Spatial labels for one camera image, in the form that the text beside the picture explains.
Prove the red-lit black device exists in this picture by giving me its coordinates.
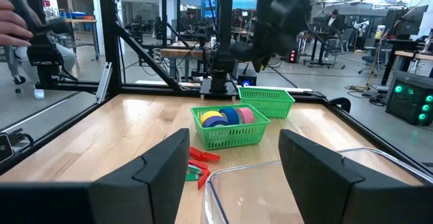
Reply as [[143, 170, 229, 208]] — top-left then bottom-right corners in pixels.
[[286, 47, 301, 64]]

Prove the blue-lit black device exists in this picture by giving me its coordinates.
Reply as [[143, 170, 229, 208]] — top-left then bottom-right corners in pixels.
[[237, 68, 258, 88]]

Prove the person's hand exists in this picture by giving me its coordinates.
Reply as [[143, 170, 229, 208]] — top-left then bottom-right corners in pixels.
[[0, 0, 35, 47]]

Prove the green plastic basket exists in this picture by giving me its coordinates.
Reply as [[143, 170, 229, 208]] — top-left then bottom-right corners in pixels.
[[237, 86, 296, 119], [190, 103, 271, 151]]

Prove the pink tape roll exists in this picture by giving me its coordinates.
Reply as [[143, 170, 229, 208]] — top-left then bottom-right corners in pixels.
[[235, 107, 256, 125]]

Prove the grey office chair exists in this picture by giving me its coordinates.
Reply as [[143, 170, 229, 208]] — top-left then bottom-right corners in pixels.
[[357, 27, 388, 78]]

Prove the black aluminium frame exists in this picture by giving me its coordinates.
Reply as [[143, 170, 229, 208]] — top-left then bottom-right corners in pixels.
[[0, 0, 433, 176]]

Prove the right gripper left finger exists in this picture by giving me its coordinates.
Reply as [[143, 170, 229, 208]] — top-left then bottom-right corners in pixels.
[[89, 128, 190, 224]]

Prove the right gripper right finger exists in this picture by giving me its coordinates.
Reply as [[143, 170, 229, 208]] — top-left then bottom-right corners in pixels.
[[279, 129, 420, 224]]

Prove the silver corner bracket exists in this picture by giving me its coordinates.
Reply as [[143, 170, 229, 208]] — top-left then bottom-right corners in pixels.
[[95, 61, 113, 104]]

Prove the purple tape roll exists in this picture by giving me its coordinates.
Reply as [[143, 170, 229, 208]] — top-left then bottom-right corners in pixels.
[[202, 115, 231, 129]]

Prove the blue tape roll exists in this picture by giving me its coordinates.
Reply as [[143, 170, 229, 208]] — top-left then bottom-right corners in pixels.
[[219, 106, 241, 126]]

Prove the computer with green fans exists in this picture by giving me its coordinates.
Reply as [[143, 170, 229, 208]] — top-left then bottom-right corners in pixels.
[[384, 70, 433, 127]]

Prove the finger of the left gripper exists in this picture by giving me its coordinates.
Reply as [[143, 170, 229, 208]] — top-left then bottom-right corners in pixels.
[[230, 43, 261, 62], [255, 47, 281, 73]]

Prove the red staple remover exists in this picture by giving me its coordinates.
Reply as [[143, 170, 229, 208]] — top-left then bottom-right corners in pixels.
[[187, 158, 212, 191]]

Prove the wooden workbench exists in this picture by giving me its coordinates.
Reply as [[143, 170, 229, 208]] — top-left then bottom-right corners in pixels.
[[160, 47, 217, 83]]

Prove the clear plastic container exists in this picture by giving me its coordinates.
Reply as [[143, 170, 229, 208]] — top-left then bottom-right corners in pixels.
[[202, 147, 433, 224]]

